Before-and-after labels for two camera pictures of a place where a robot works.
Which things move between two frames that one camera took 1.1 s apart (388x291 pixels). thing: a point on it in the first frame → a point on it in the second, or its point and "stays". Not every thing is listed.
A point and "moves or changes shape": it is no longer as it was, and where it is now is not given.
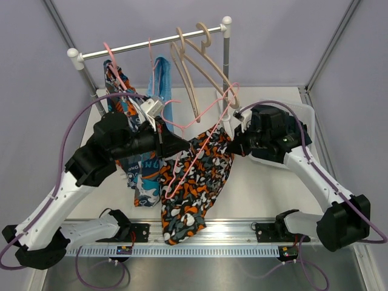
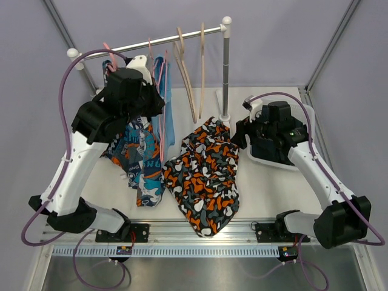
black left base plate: x=131 y=233 stays
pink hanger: x=114 y=70 stays
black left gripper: x=167 y=143 → x=152 y=90
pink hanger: x=167 y=196 → x=162 y=157
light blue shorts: x=160 y=85 stays
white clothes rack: x=76 y=58 stays
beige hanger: x=230 y=96 → x=202 y=82
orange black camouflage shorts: x=191 y=184 moves or changes shape
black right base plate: x=277 y=232 stays
